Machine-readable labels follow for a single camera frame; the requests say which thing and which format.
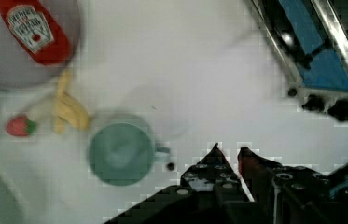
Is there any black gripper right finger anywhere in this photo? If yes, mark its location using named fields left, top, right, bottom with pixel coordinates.
left=237, top=147, right=330, bottom=224

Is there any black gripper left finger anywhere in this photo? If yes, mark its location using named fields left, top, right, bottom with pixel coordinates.
left=179, top=143, right=249, bottom=205

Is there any blue glass oven door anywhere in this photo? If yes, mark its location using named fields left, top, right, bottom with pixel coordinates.
left=253, top=0, right=348, bottom=94

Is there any black toaster oven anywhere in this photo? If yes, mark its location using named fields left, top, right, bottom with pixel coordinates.
left=249, top=0, right=348, bottom=124

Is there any green mug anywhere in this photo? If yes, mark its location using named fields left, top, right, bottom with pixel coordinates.
left=88, top=114, right=171, bottom=187

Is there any peeled banana toy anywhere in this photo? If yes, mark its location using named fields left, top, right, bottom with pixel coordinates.
left=25, top=68, right=91, bottom=134

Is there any red strawberry toy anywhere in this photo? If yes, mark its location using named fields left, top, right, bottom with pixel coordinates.
left=6, top=115, right=37, bottom=137

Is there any red ketchup bottle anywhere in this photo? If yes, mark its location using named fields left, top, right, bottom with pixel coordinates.
left=0, top=0, right=72, bottom=66

